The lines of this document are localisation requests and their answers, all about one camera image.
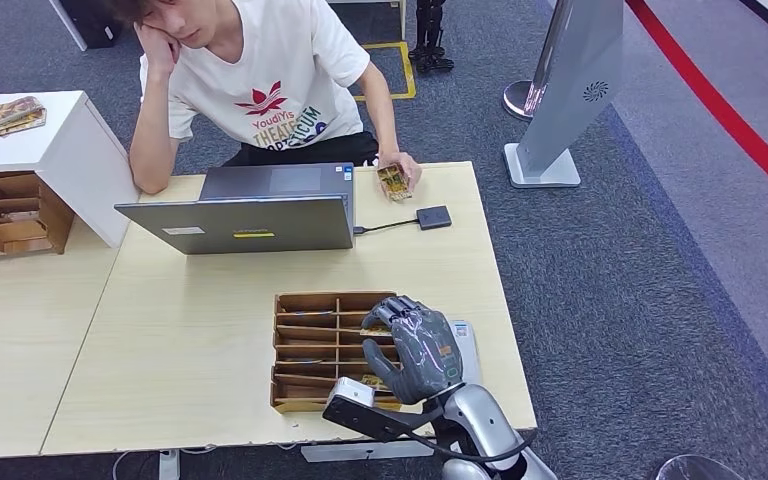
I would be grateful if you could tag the person's left hand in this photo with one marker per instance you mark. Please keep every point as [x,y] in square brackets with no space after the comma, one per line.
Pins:
[410,166]

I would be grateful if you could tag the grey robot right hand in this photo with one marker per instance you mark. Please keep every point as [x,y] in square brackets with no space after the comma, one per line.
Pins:
[424,351]

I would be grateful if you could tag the person's right hand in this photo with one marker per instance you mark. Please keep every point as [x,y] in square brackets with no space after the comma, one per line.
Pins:
[159,50]

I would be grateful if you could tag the gold hotel ID card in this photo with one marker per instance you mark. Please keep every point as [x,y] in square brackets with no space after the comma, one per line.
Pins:
[394,184]

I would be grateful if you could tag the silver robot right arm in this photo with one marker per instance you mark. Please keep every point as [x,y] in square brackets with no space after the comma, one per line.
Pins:
[483,424]

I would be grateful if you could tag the person's right forearm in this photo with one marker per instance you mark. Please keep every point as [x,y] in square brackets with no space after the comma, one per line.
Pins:
[149,132]

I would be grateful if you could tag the person's left forearm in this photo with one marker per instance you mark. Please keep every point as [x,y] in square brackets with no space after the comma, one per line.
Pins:
[380,112]

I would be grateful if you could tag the white card reader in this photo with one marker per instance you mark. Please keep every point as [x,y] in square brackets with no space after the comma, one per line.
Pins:
[471,351]

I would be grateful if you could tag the person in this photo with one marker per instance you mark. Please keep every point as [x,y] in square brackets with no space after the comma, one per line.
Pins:
[271,60]

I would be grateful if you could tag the wooden card organizer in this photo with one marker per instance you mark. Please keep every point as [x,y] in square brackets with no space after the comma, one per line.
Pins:
[304,344]

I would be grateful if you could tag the pale thin key card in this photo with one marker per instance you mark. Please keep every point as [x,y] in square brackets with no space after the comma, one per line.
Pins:
[301,362]
[304,312]

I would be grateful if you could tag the card in pigeonhole rack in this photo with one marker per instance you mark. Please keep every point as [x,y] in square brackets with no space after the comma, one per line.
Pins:
[20,216]

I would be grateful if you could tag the small black hub box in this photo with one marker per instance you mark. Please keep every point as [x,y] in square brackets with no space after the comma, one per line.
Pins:
[433,217]

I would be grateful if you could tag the yellow floor tape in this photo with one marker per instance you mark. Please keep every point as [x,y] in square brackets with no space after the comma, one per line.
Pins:
[409,73]

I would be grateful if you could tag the chrome stanchion base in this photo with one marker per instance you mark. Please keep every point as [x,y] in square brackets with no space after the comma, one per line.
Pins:
[516,99]

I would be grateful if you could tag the black robot legs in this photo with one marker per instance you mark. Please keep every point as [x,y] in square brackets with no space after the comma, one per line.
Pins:
[430,40]

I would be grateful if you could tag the white cabinet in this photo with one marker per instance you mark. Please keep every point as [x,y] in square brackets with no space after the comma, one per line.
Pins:
[79,152]

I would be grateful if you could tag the grey laptop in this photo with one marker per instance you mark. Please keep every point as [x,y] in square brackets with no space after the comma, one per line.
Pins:
[258,225]

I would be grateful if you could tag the grey kiosk stand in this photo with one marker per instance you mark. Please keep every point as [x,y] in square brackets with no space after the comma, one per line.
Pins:
[576,79]

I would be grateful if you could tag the wooden pigeonhole rack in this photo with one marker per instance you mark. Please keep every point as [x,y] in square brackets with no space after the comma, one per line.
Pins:
[20,232]

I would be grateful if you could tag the clear glass dome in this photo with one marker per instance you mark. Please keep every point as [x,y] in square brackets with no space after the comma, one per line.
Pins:
[695,469]

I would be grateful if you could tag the red floor tape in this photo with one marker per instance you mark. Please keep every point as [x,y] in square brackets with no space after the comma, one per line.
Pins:
[722,112]

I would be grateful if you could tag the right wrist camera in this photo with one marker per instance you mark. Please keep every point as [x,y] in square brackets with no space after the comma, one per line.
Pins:
[357,404]

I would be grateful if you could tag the white frame leg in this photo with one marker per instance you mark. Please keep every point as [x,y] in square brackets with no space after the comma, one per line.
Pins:
[69,26]

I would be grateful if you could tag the white under-desk bracket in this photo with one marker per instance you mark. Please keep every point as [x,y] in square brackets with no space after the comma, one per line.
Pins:
[331,453]

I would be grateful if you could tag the white table frame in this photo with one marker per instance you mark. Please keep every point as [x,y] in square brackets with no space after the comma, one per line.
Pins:
[402,20]

